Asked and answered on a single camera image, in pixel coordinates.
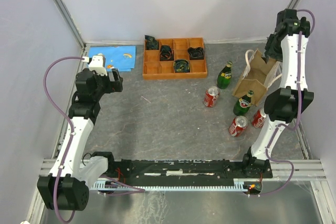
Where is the blue patterned cloth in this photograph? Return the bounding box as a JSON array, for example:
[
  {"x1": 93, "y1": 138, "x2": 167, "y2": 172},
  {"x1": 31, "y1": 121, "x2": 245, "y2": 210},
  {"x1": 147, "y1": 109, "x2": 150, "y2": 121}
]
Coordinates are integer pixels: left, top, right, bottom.
[{"x1": 88, "y1": 46, "x2": 136, "y2": 72}]

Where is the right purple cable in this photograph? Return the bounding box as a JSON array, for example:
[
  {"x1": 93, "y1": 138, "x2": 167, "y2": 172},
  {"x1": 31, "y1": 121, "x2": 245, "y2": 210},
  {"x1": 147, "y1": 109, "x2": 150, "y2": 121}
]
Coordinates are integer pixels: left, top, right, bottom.
[{"x1": 246, "y1": 8, "x2": 315, "y2": 198}]

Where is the dark rolled sock lower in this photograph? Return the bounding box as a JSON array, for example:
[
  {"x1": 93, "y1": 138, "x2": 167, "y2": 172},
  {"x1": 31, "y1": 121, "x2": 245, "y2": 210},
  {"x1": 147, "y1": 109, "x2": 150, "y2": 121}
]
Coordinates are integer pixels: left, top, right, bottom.
[{"x1": 173, "y1": 59, "x2": 190, "y2": 73}]

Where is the dark rolled sock upper left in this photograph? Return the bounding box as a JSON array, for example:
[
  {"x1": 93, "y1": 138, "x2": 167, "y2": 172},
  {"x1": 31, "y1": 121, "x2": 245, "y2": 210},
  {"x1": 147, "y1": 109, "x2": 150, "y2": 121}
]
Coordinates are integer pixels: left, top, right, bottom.
[{"x1": 144, "y1": 35, "x2": 159, "y2": 50}]

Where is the red cola can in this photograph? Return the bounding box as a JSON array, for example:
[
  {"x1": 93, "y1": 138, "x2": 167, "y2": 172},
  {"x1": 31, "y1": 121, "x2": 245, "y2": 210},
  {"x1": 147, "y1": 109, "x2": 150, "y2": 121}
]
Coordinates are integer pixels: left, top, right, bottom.
[
  {"x1": 204, "y1": 86, "x2": 219, "y2": 108},
  {"x1": 229, "y1": 115, "x2": 248, "y2": 137},
  {"x1": 251, "y1": 108, "x2": 266, "y2": 129}
]

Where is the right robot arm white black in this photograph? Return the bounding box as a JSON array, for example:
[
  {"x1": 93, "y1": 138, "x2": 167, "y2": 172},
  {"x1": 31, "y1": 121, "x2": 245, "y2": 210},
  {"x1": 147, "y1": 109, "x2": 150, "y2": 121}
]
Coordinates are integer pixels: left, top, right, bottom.
[{"x1": 241, "y1": 8, "x2": 315, "y2": 178}]

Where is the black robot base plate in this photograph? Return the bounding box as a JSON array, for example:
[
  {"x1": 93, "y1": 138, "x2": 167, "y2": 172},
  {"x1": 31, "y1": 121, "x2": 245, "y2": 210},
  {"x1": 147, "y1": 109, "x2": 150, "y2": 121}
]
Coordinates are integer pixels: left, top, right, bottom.
[{"x1": 105, "y1": 159, "x2": 273, "y2": 186}]

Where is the purple cable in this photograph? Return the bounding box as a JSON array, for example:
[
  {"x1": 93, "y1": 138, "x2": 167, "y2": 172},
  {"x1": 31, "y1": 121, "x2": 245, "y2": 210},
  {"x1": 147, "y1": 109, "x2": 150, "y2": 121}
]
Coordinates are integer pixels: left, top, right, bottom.
[
  {"x1": 44, "y1": 56, "x2": 90, "y2": 223},
  {"x1": 246, "y1": 8, "x2": 315, "y2": 198}
]

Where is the green glass bottle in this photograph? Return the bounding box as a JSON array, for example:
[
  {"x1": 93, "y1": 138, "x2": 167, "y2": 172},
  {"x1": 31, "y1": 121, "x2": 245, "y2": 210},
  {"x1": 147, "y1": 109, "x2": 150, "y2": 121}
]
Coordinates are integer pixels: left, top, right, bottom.
[
  {"x1": 233, "y1": 90, "x2": 254, "y2": 116},
  {"x1": 217, "y1": 61, "x2": 233, "y2": 89}
]

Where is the dark rolled sock middle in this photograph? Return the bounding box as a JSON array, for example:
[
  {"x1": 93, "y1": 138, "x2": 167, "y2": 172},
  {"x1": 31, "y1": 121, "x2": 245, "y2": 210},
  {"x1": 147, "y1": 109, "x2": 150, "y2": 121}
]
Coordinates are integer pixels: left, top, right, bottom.
[{"x1": 159, "y1": 45, "x2": 174, "y2": 61}]

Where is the dark rolled sock right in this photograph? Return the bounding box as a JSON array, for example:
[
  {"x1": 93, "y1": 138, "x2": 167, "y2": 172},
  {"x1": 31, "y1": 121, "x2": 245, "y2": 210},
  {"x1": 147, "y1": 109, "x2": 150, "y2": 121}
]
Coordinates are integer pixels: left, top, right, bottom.
[{"x1": 187, "y1": 47, "x2": 205, "y2": 60}]

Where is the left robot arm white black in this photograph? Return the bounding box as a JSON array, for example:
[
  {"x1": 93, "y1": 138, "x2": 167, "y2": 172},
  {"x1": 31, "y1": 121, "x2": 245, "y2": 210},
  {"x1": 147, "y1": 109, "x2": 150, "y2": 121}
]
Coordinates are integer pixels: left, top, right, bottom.
[{"x1": 37, "y1": 68, "x2": 123, "y2": 211}]

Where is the orange wooden compartment tray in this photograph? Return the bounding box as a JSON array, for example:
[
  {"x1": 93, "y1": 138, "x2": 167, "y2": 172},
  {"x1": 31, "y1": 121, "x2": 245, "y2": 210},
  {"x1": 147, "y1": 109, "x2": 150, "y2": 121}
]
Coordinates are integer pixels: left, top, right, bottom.
[{"x1": 142, "y1": 37, "x2": 207, "y2": 80}]

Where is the dark rolled sock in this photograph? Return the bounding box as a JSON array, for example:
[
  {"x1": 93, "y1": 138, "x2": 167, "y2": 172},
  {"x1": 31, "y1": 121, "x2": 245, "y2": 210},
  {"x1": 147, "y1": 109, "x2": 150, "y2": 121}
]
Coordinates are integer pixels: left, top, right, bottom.
[
  {"x1": 159, "y1": 45, "x2": 174, "y2": 61},
  {"x1": 144, "y1": 35, "x2": 159, "y2": 50},
  {"x1": 187, "y1": 47, "x2": 205, "y2": 60},
  {"x1": 173, "y1": 59, "x2": 190, "y2": 73}
]

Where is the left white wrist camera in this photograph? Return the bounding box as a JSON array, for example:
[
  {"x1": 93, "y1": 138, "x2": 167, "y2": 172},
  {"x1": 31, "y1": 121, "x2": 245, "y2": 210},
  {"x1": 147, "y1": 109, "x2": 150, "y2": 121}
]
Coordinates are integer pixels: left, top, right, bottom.
[{"x1": 88, "y1": 54, "x2": 108, "y2": 76}]

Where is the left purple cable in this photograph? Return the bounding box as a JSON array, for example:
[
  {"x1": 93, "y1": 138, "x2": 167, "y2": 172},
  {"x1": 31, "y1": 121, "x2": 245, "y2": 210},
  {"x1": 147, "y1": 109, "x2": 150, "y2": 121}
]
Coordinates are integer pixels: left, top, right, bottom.
[{"x1": 44, "y1": 56, "x2": 90, "y2": 223}]

